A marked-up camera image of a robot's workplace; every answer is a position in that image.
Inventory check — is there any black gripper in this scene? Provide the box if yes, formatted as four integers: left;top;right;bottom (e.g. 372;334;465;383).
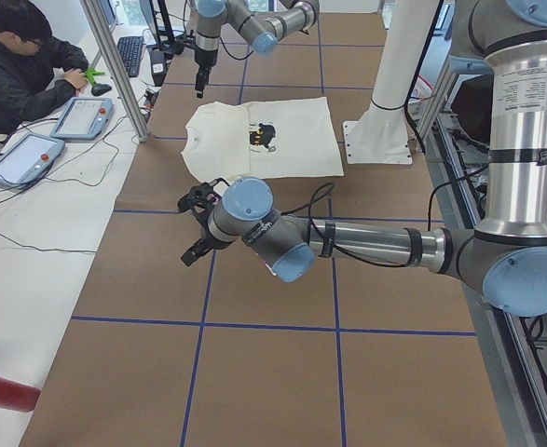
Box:
194;47;217;98
181;211;229;266

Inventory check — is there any cream long-sleeve cat shirt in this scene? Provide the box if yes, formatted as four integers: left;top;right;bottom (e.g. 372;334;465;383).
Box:
182;97;344;182

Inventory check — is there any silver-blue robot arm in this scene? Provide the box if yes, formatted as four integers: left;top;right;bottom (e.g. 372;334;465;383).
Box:
194;0;320;99
174;1;547;317

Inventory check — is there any black power box with label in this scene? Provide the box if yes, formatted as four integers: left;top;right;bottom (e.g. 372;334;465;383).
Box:
149;48;168;87

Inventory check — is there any black keyboard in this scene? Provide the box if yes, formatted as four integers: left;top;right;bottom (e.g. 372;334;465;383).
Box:
116;36;144;77

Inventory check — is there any black computer mouse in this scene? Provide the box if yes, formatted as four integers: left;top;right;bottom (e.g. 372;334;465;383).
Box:
91;83;112;97

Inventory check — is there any green handheld tool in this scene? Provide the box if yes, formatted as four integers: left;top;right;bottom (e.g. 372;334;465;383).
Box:
84;67;105;86

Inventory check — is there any far blue teach pendant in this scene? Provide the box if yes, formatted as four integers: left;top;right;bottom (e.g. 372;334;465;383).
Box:
50;97;114;140

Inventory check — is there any blue teach pendant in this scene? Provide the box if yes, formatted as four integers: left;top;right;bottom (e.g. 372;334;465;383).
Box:
0;133;65;188
50;97;114;140

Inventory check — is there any person in black jacket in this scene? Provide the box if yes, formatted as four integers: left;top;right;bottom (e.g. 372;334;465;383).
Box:
0;1;89;134

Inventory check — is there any near blue teach pendant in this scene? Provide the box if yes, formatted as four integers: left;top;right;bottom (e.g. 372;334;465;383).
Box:
0;133;65;188

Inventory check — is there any red cylindrical bottle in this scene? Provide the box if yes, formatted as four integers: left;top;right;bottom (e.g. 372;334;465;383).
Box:
0;377;41;413

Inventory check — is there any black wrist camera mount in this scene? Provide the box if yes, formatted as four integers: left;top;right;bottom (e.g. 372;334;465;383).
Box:
177;178;228;220

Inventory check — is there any aluminium frame post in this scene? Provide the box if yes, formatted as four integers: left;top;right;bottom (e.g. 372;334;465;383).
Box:
80;0;149;142

